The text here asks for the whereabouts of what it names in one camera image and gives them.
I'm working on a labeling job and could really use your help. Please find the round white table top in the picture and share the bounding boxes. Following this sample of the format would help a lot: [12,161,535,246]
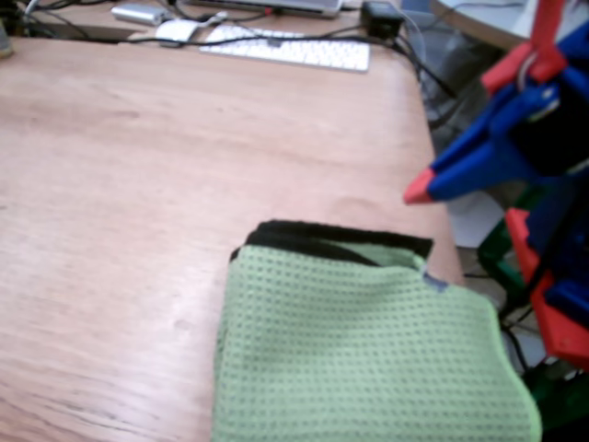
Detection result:
[430,0,539,52]

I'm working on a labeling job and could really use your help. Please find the green robot base mount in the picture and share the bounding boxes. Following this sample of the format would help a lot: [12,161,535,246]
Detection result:
[477,183,589,434]

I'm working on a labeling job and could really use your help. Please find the white plug cable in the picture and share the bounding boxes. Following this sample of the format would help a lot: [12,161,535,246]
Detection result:
[196,10,229,29]

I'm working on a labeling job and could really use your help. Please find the white computer mouse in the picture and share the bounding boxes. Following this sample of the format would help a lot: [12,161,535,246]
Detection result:
[155,18,202,49]

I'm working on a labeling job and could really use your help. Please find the black power adapter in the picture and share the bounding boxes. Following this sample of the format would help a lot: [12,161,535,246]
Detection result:
[360,1,406,41]

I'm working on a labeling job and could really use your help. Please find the silver flat drive box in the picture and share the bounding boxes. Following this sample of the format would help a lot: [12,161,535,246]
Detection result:
[110,4,167,27]

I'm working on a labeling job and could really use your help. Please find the white computer keyboard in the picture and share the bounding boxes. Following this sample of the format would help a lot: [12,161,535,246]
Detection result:
[198,25,372,74]

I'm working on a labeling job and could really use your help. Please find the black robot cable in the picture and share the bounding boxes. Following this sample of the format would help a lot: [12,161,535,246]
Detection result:
[499,271,549,374]

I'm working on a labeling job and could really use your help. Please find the grey round object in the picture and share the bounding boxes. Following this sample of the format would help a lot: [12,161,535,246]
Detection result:
[0,20,15,59]

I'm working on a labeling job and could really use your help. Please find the thin black cable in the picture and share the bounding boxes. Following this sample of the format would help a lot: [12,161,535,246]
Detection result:
[120,25,369,48]
[395,36,459,100]

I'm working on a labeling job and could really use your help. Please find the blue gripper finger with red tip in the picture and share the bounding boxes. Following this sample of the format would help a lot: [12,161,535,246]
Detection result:
[416,90,522,180]
[403,136,531,206]

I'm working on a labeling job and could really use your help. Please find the blue gripper body black motor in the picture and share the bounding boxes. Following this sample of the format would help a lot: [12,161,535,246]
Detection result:
[508,58,589,181]

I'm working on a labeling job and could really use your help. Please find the green waffle cloth black edge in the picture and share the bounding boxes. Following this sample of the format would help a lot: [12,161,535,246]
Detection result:
[210,219,544,442]

